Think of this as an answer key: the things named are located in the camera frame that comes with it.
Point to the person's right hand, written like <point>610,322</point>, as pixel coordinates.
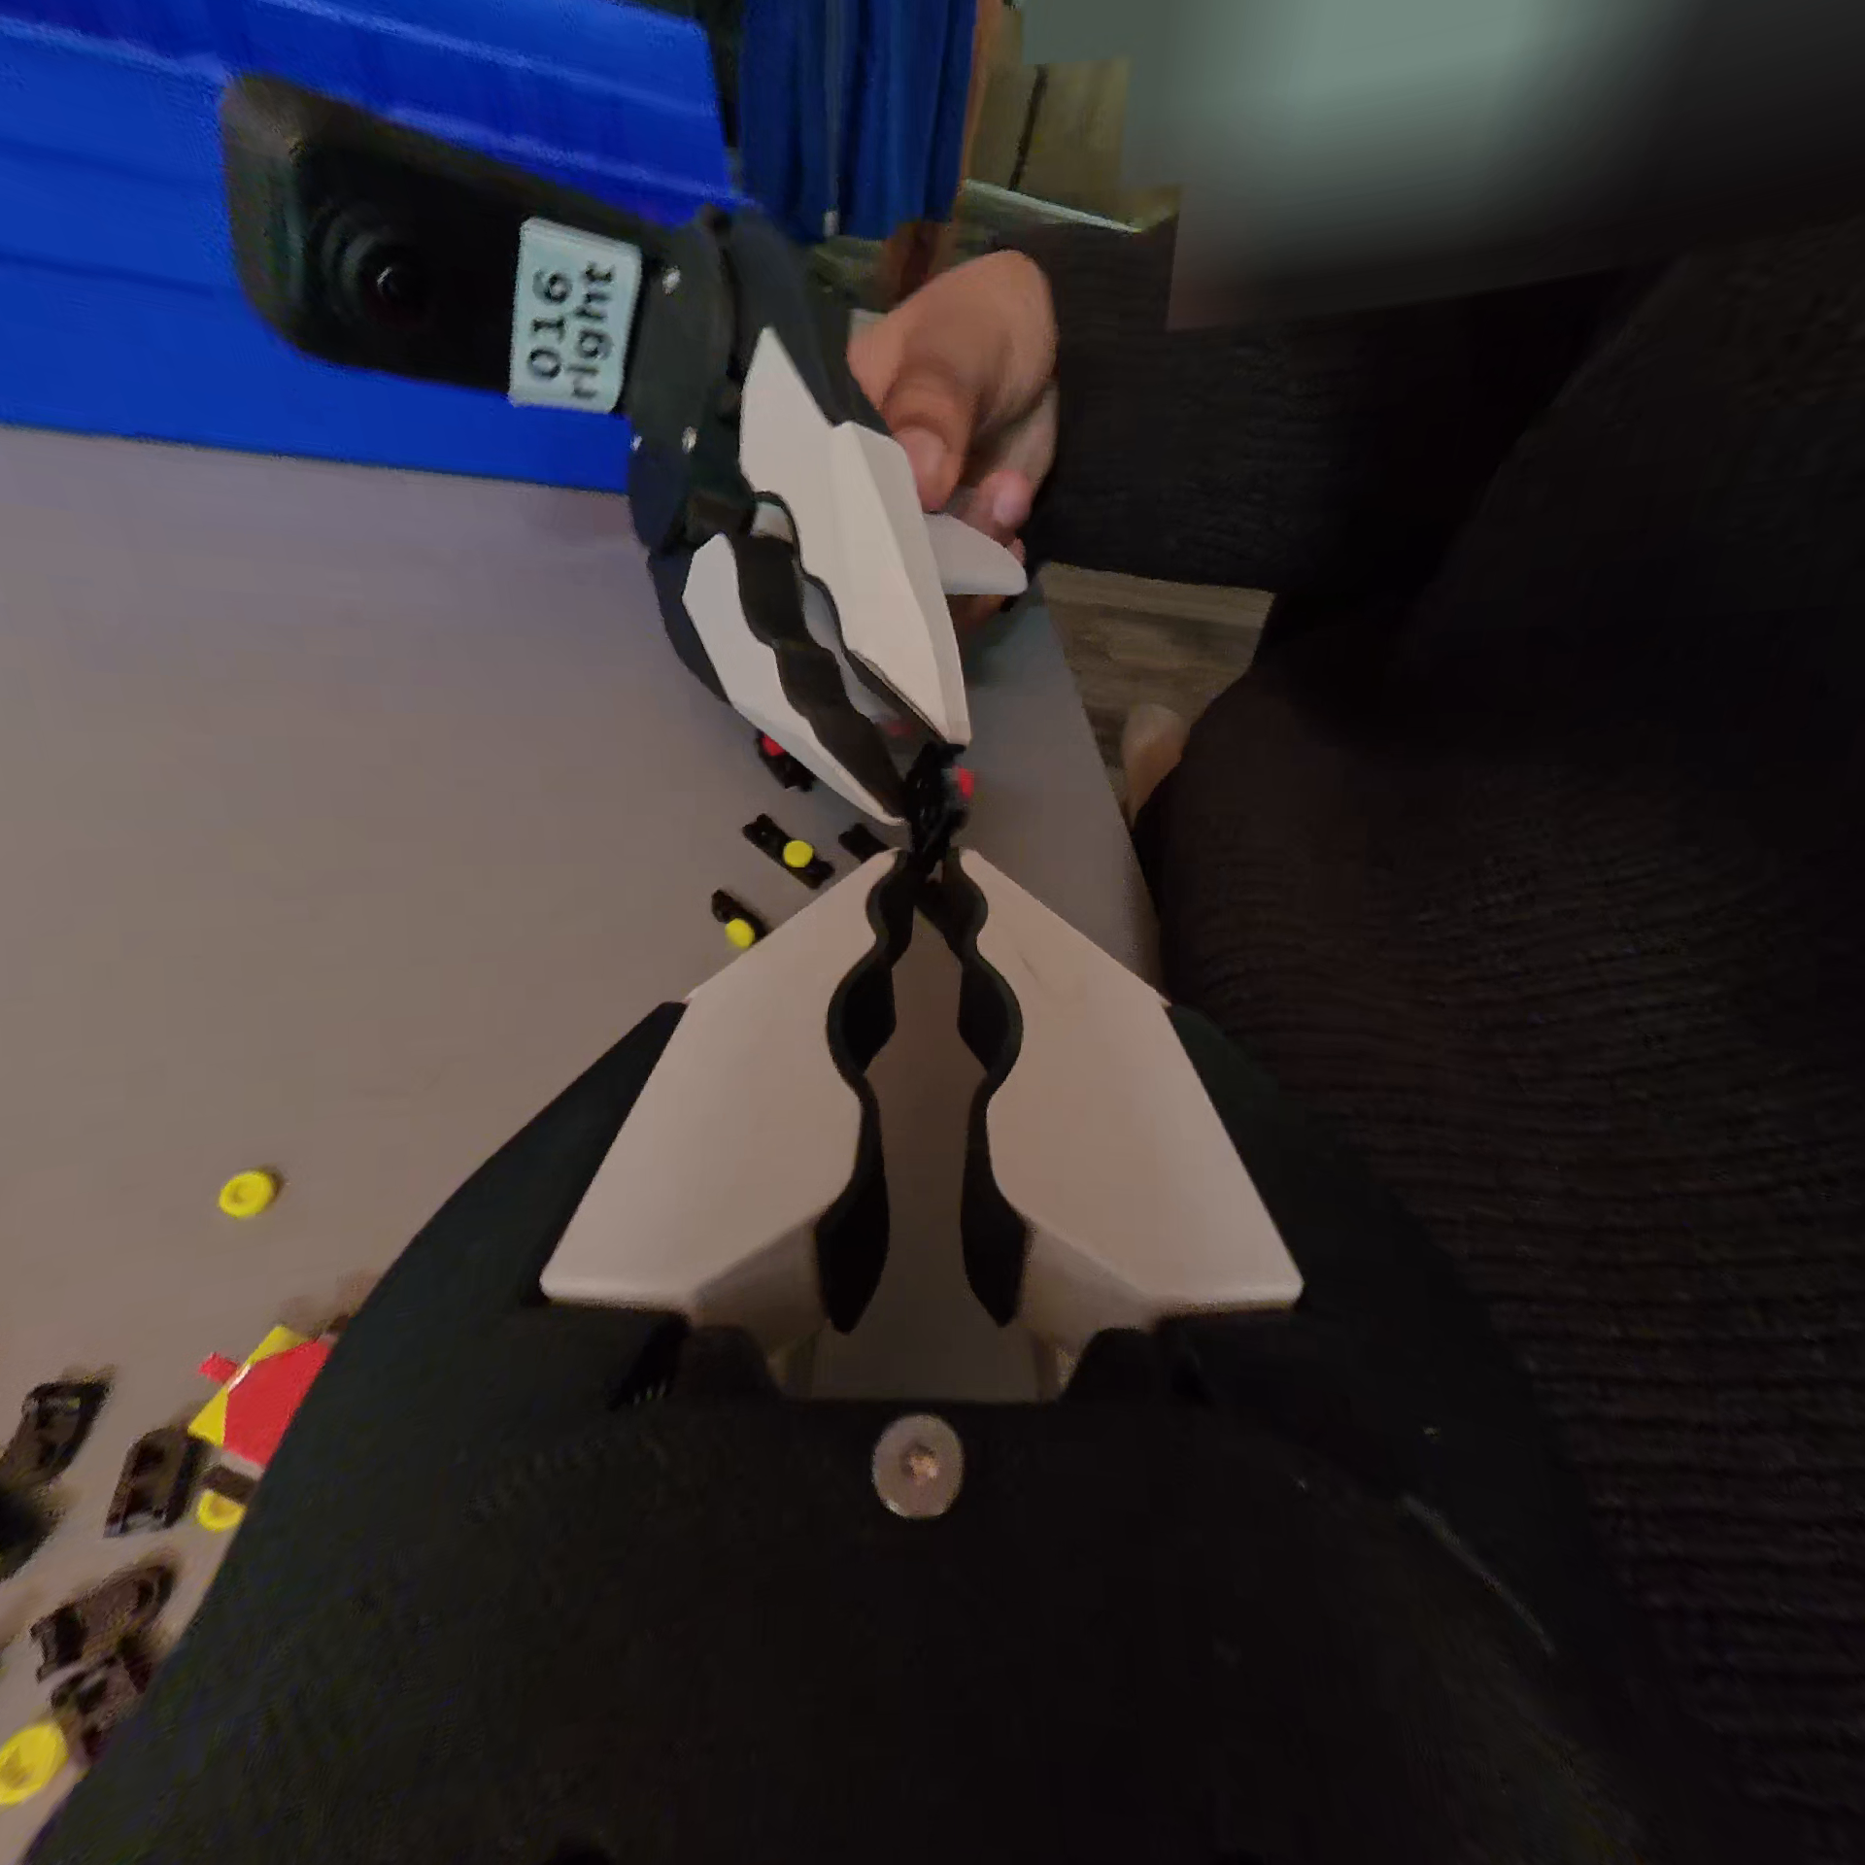
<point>962,365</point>

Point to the person's right forearm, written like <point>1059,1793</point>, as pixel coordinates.
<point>1239,437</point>

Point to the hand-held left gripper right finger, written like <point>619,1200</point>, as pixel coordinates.
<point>1138,1150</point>

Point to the person's black knit clothing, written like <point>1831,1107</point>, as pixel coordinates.
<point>1531,1094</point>

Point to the blue plastic bin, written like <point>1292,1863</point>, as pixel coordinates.
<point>115,292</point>

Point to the small black lego piece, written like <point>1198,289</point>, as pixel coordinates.
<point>933,815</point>

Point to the red yellow black lego model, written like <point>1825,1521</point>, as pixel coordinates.
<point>268,1407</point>

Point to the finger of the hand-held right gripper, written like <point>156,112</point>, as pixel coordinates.
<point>860,541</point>
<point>729,627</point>

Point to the blue ribbed container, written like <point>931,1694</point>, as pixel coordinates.
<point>860,117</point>

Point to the pile of lego pieces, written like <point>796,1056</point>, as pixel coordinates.
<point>153,1479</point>

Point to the black lego plate yellow stud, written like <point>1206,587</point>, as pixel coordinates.
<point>796,854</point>
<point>740,929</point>

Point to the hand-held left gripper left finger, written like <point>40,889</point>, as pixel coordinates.
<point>699,1150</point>

